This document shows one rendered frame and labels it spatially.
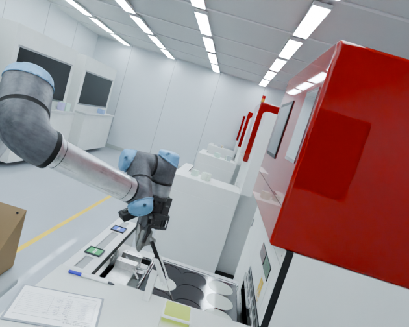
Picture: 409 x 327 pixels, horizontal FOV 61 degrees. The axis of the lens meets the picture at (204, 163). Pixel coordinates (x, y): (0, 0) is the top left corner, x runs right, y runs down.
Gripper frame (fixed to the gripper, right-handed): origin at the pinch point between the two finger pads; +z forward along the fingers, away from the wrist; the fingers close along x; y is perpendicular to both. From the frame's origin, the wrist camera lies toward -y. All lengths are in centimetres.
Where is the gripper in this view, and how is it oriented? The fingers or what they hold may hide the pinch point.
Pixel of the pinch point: (137, 248)
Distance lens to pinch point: 125.6
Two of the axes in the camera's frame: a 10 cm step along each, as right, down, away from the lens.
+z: -2.9, 9.5, 1.3
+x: -5.1, -2.7, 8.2
